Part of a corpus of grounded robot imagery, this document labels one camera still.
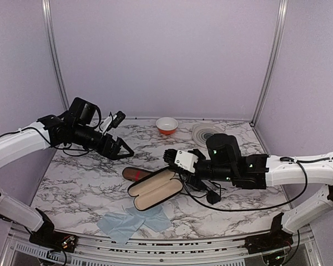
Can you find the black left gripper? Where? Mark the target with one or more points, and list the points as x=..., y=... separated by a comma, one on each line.
x=112, y=153

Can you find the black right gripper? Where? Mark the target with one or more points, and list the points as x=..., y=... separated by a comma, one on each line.
x=195, y=184

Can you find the black sunglasses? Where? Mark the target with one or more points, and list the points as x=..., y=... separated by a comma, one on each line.
x=212, y=196

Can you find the black glasses case beige lining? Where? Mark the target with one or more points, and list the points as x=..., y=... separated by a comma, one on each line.
x=154, y=189

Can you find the light blue cleaning cloth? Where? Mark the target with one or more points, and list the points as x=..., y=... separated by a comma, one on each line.
x=119, y=227
x=154, y=218

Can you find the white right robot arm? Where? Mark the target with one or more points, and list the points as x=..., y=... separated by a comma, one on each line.
x=261, y=171

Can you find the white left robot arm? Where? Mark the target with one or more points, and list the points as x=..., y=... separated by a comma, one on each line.
x=58, y=132

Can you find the white plate with blue spiral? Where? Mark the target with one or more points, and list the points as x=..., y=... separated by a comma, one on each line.
x=201, y=132

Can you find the orange bowl with white inside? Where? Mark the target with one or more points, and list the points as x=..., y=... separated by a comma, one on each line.
x=167, y=125

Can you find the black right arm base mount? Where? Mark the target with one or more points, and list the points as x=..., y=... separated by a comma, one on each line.
x=274, y=239

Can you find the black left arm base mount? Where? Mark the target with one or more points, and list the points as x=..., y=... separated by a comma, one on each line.
x=48, y=237

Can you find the aluminium front frame rail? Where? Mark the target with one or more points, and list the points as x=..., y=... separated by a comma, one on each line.
x=99, y=250

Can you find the aluminium frame post left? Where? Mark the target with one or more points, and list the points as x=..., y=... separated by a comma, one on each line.
x=48, y=21

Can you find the aluminium frame post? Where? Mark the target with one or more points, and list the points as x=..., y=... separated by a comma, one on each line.
x=274, y=53
x=48, y=21

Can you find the aluminium frame post right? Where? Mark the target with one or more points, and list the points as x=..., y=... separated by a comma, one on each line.
x=274, y=53

